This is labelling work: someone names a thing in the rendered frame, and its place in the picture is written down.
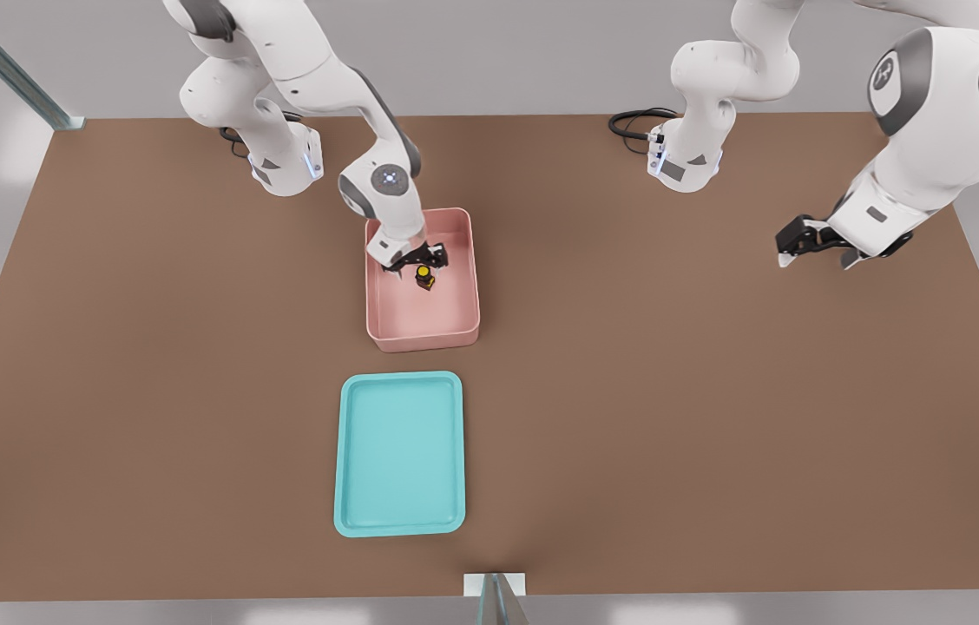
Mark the pink plastic box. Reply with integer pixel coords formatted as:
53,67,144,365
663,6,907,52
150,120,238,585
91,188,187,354
365,207,482,353

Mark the pale blue-green tray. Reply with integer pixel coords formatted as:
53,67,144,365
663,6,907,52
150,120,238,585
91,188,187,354
333,372,466,538

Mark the black cable loop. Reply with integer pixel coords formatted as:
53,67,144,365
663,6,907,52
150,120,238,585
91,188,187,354
220,112,304,159
608,108,681,155

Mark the silver frame post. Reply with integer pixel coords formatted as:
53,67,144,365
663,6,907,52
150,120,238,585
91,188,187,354
0,0,85,132
463,572,531,625

